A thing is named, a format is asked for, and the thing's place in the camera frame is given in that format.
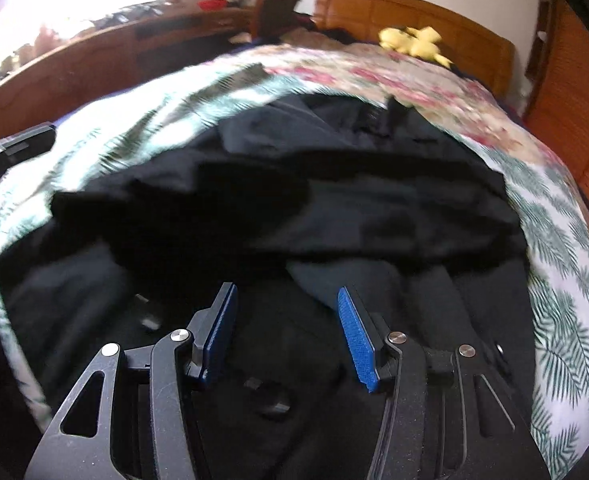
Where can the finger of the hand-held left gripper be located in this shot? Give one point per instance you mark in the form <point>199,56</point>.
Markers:
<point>14,145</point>

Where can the wooden slatted wardrobe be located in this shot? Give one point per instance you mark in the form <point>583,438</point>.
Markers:
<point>574,70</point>

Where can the wooden bed headboard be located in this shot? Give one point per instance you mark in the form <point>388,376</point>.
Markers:
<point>374,10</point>

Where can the red bowl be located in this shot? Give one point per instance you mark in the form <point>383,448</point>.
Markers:
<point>210,4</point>

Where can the black double-breasted coat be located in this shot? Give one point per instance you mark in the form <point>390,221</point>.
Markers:
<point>274,185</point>

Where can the black clutter pile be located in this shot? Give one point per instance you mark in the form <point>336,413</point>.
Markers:
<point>124,12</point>

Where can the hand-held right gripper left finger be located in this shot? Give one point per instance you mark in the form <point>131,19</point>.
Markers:
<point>222,325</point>

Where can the narrow dark open shelf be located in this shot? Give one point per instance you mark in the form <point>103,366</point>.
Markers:
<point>544,25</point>

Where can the yellow plush toy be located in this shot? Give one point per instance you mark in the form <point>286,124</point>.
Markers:
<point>414,42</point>

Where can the dark wooden chair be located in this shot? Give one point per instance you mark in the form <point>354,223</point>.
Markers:
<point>274,10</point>

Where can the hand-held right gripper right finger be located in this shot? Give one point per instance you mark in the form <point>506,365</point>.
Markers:
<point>357,340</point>

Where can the long wooden desk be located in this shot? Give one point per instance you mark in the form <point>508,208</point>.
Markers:
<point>99,60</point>

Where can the floral quilt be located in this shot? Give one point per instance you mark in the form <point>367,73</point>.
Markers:
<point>424,80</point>

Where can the bed with leaf-pattern cover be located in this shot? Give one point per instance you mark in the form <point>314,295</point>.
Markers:
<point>549,240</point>

